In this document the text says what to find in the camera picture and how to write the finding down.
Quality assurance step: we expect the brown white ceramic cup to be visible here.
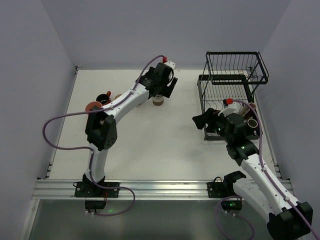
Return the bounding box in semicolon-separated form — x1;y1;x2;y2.
152;96;164;106

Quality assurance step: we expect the dark red black mug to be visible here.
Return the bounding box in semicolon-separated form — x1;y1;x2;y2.
96;91;112;106

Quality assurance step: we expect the tall pink plastic cup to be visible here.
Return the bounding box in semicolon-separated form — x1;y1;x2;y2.
85;101;103;112

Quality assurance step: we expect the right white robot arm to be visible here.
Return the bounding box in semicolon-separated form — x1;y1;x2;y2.
192;108;313;240

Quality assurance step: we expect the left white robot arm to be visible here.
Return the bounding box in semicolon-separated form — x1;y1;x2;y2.
85;61;178;183

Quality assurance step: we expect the black tumbler pink interior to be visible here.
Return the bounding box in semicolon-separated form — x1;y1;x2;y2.
246;118;259;136

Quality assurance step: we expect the brown striped mug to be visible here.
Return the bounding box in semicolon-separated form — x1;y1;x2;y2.
239;103;254;120

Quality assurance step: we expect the right black controller box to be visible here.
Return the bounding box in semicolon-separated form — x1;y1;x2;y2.
220;200;243;214

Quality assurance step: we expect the black controller box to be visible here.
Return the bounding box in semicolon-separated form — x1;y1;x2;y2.
220;200;243;214
84;200;106;214

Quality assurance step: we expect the left black controller box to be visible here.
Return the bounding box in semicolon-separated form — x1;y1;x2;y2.
84;200;106;214

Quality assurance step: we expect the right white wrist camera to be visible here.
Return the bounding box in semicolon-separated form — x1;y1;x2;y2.
218;98;238;117

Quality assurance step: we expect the black wire dish rack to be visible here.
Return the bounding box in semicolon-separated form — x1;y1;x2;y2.
196;51;270;141

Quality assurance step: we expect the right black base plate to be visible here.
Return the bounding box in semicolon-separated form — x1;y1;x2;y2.
206;177;237;199

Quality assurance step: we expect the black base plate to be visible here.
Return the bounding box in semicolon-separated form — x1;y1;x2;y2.
72;181;120;198
206;177;237;199

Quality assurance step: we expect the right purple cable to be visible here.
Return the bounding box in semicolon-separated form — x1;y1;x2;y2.
215;98;320;238

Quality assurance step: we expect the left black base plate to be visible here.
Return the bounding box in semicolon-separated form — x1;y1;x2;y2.
72;181;120;198

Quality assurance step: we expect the aluminium mounting rail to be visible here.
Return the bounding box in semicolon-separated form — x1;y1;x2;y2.
31;178;293;200

